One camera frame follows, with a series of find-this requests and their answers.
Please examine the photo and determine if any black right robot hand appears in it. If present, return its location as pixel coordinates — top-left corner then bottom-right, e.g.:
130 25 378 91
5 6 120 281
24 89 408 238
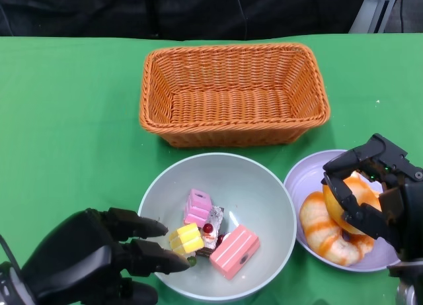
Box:
322 132 423 261

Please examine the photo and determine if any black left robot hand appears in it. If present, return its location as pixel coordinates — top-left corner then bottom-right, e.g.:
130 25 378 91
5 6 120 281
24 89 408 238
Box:
19 207 191 305

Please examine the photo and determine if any large round twisted bread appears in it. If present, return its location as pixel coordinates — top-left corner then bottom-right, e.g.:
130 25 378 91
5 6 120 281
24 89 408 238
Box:
323 171 381 236

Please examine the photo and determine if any small orange striped bread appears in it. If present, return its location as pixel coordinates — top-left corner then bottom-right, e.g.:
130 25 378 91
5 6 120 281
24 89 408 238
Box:
299 191 376 267

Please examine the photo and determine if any yellow cake slice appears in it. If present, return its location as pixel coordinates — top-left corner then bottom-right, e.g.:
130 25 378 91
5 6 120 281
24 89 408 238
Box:
168 222 204 266

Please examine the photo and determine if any pink cake slice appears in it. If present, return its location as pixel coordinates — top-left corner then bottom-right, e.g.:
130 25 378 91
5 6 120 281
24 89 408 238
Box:
183 188 212 229

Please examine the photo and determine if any chocolate cake slice with cherry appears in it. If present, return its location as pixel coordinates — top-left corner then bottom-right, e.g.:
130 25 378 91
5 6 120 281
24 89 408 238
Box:
194 205 225 258

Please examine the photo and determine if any salmon striped cake block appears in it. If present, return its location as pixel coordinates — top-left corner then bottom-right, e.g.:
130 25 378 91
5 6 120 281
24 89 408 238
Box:
208 224 260 280

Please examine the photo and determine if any grey round bowl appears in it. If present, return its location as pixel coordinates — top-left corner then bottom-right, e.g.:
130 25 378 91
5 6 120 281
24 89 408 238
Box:
137 152 297 302

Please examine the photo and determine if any lilac round plate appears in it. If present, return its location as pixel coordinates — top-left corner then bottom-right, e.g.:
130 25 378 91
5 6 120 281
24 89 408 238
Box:
283 149 410 272

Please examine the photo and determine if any orange wicker basket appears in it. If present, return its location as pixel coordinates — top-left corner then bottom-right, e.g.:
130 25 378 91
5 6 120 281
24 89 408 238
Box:
138 42 331 149

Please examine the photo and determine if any green tablecloth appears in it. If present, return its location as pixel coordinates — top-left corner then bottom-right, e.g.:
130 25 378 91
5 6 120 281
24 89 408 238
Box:
0 33 423 305

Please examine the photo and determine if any black backdrop curtain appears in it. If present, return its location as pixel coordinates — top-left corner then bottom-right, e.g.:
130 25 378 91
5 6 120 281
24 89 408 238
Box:
0 0 369 41

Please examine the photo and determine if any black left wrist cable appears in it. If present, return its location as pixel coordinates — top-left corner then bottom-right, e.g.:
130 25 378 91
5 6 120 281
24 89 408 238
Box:
0 234 20 273

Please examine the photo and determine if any grey metal frame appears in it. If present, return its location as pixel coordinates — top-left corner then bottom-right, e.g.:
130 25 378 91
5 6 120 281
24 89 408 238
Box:
348 0 403 34

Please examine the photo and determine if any thin black hanging cable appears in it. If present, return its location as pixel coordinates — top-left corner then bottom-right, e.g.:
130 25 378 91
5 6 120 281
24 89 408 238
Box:
235 0 249 40

